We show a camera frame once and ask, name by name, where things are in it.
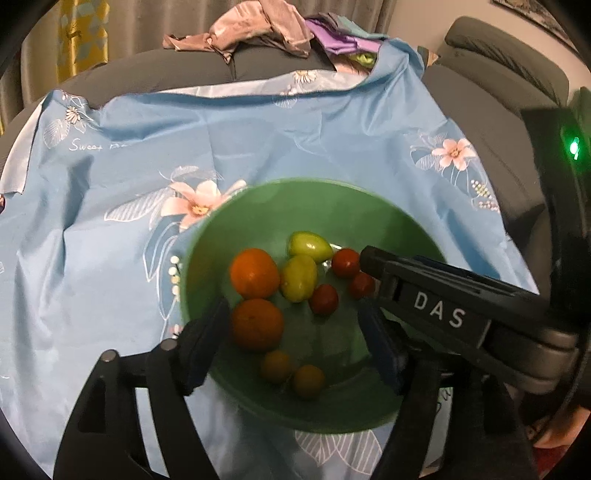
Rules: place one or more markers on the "yellow-green oval tomato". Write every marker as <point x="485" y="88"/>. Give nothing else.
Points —
<point x="298" y="278"/>

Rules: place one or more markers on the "small yellow-orange kumquat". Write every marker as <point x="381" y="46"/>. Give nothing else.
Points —
<point x="276" y="366"/>

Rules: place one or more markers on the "red cherry tomato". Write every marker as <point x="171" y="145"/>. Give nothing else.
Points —
<point x="362" y="286"/>
<point x="324" y="301"/>
<point x="346" y="263"/>

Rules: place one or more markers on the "green bowl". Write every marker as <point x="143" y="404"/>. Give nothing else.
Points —
<point x="295" y="353"/>

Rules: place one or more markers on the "grey sofa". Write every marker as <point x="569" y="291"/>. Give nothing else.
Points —
<point x="89" y="167"/>

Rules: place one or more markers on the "green oval tomato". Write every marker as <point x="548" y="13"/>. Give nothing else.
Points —
<point x="310" y="244"/>

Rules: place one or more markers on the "yellow patterned curtain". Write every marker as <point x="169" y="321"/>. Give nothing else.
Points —
<point x="82" y="36"/>

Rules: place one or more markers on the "light blue floral cloth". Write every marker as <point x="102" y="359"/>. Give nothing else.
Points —
<point x="51" y="339"/>

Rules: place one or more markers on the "purple cloth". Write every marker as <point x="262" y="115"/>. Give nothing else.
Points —
<point x="340" y="36"/>

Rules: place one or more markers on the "pinkish grey crumpled garment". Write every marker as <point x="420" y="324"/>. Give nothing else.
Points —
<point x="277" y="24"/>

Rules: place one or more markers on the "grey armchair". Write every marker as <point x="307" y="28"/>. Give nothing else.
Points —
<point x="515" y="74"/>

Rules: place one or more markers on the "large orange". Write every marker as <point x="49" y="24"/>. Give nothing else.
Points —
<point x="254" y="274"/>

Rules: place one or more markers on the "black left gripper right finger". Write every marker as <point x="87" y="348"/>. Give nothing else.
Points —
<point x="454" y="423"/>

